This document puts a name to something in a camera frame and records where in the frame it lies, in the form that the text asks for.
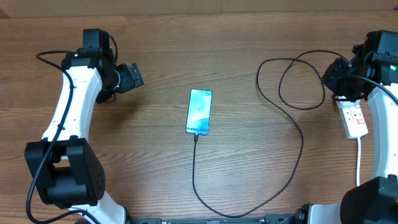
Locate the black USB charging cable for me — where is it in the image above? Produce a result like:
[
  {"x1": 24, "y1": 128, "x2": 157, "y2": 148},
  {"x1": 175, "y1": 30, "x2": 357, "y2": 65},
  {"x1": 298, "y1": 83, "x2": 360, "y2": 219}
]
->
[{"x1": 192, "y1": 49, "x2": 354, "y2": 218}]

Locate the Samsung Galaxy smartphone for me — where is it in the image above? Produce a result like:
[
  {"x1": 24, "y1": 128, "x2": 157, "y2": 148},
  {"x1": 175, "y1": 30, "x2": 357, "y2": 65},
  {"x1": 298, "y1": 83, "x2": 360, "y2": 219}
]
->
[{"x1": 185, "y1": 89, "x2": 213, "y2": 135}]

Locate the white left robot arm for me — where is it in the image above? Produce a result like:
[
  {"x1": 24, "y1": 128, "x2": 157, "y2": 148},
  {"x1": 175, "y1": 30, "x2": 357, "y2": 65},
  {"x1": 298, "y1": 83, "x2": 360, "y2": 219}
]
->
[{"x1": 24, "y1": 44, "x2": 143, "y2": 223}]

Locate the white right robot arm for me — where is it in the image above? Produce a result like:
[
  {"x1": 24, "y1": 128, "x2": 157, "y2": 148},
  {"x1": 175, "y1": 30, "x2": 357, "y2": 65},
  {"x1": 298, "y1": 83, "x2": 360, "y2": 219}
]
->
[{"x1": 307, "y1": 52, "x2": 397, "y2": 224}]

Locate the white power strip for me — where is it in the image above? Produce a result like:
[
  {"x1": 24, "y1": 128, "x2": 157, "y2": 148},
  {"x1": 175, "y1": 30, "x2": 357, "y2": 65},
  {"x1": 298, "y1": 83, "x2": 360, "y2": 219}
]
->
[{"x1": 336, "y1": 100, "x2": 368, "y2": 139}]

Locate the white power strip cord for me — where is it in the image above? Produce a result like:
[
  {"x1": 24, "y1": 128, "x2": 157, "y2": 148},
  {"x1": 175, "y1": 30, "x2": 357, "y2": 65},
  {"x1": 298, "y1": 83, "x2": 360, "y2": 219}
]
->
[{"x1": 355, "y1": 137, "x2": 363, "y2": 187}]

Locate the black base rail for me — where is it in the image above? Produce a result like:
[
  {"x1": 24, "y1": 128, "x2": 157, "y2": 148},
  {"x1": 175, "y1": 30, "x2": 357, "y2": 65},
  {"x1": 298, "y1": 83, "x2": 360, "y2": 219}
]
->
[{"x1": 126, "y1": 203, "x2": 312, "y2": 224}]

